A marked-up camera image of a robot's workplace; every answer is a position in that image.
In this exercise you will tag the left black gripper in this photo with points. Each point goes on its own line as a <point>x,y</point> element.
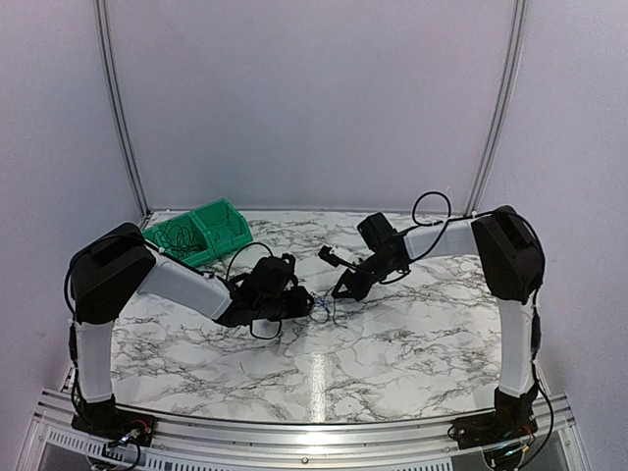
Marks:
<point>299,305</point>

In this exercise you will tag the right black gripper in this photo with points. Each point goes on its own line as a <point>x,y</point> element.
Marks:
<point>355,290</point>

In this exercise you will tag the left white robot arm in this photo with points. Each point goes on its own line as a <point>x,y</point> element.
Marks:
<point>104,276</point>

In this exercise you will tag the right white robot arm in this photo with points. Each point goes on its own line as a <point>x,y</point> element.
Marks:
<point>513,263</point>

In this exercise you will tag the right green bin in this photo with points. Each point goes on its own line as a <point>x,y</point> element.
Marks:
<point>224,227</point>

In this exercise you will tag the green bin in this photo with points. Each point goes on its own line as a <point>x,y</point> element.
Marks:
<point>224,227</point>
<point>183,238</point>

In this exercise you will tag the middle green bin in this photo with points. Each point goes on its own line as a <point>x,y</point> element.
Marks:
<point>183,238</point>

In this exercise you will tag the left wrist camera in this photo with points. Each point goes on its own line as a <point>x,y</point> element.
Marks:
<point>290,261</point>

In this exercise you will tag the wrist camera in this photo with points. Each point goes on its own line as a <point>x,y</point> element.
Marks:
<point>327,254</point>
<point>290,261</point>

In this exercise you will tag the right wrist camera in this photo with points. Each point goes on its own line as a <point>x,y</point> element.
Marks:
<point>327,254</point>

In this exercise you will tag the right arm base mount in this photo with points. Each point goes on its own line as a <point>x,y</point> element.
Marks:
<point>513,417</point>

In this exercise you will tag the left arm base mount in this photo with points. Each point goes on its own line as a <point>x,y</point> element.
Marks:
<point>106,420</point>

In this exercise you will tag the aluminium front rail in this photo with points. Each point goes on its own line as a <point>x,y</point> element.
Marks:
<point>194,443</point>

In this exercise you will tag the right corner aluminium post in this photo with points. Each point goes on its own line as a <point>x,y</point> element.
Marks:
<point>504,94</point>

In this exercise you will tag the corner aluminium post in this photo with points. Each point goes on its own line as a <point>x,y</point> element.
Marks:
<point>117,106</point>
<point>504,94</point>

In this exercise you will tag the left corner aluminium post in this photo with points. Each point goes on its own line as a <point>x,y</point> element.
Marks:
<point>117,106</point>

